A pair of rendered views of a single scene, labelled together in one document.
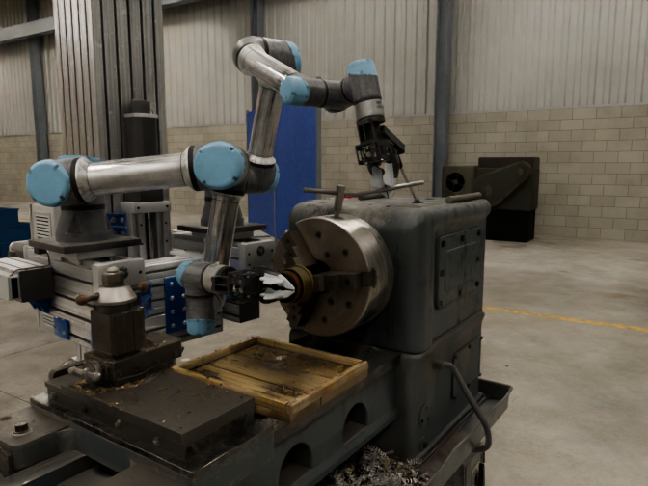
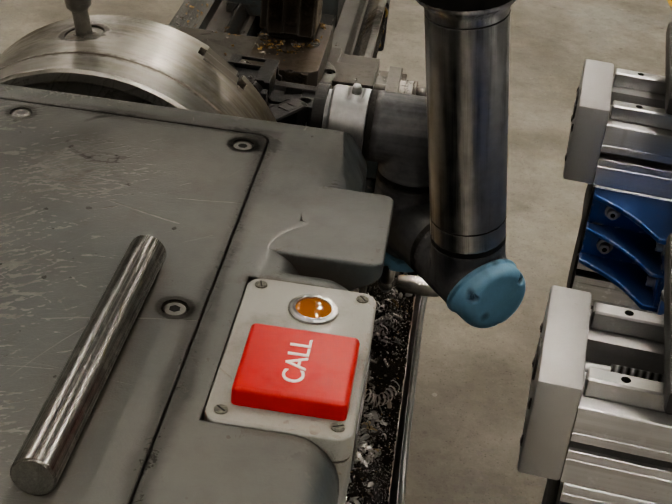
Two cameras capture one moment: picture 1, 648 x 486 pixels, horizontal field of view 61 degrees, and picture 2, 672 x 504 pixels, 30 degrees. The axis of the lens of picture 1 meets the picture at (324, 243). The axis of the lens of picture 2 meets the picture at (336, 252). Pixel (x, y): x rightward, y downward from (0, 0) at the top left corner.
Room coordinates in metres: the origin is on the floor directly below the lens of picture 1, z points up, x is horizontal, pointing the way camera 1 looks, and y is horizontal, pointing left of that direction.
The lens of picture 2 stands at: (2.39, -0.34, 1.67)
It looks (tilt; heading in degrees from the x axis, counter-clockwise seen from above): 32 degrees down; 149
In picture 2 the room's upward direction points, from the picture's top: 6 degrees clockwise
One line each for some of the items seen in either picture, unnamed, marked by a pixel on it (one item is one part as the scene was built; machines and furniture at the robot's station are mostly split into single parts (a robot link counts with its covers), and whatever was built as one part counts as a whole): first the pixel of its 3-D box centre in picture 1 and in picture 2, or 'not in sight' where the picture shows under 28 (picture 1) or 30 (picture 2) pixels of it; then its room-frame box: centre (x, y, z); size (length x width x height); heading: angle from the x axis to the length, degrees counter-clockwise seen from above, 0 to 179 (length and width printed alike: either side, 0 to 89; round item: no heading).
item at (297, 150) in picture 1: (275, 177); not in sight; (8.31, 0.73, 1.18); 4.12 x 0.80 x 2.35; 19
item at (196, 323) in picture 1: (202, 310); (413, 222); (1.43, 0.33, 0.98); 0.11 x 0.08 x 0.11; 0
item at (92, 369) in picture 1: (130, 361); (289, 55); (1.02, 0.38, 0.99); 0.20 x 0.10 x 0.05; 145
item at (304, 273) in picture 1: (294, 283); not in sight; (1.32, 0.07, 1.08); 0.09 x 0.09 x 0.09; 55
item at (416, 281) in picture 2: not in sight; (416, 285); (1.18, 0.53, 0.69); 0.08 x 0.03 x 0.03; 55
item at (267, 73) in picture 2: (240, 283); (271, 106); (1.31, 0.20, 1.08); 0.12 x 0.09 x 0.08; 54
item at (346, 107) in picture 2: (219, 278); (345, 118); (1.37, 0.27, 1.09); 0.08 x 0.05 x 0.08; 144
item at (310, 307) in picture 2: not in sight; (313, 311); (1.88, -0.05, 1.26); 0.02 x 0.02 x 0.01
